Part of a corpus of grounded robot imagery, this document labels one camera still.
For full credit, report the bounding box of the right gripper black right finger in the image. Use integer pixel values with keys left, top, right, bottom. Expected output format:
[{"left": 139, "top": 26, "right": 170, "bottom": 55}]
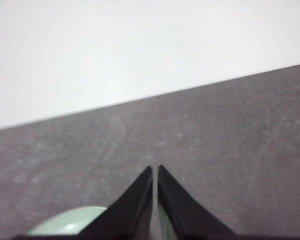
[{"left": 157, "top": 164, "right": 235, "bottom": 240}]

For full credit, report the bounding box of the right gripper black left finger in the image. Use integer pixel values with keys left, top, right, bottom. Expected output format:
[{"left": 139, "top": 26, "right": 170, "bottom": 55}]
[{"left": 77, "top": 165, "right": 153, "bottom": 240}]

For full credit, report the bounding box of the green plate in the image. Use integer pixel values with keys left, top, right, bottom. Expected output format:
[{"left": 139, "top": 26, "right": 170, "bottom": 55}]
[{"left": 27, "top": 205, "right": 108, "bottom": 236}]

